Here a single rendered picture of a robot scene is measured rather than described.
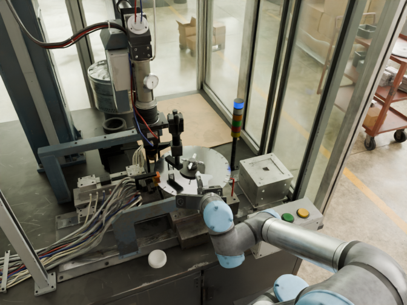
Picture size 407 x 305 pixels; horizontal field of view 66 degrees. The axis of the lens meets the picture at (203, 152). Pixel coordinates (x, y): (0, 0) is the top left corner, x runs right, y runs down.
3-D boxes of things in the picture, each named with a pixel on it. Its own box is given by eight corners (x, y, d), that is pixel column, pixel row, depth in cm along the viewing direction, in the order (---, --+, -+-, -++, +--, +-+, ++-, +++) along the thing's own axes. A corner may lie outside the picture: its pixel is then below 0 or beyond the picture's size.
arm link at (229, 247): (260, 254, 90) (249, 219, 88) (229, 273, 85) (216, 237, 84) (244, 247, 97) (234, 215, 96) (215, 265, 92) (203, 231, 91)
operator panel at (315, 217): (299, 219, 140) (307, 196, 131) (314, 239, 132) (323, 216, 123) (243, 238, 132) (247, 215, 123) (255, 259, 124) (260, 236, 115)
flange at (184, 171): (192, 181, 129) (192, 177, 127) (174, 169, 135) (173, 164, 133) (210, 169, 135) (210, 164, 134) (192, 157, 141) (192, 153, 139)
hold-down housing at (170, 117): (182, 150, 125) (181, 106, 113) (184, 157, 122) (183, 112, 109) (168, 152, 124) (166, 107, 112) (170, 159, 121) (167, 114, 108)
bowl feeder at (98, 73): (143, 105, 213) (137, 54, 191) (154, 130, 191) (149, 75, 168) (97, 114, 205) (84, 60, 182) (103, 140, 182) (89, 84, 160)
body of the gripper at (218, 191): (220, 204, 111) (227, 214, 99) (196, 207, 110) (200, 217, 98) (219, 183, 110) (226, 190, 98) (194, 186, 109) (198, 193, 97)
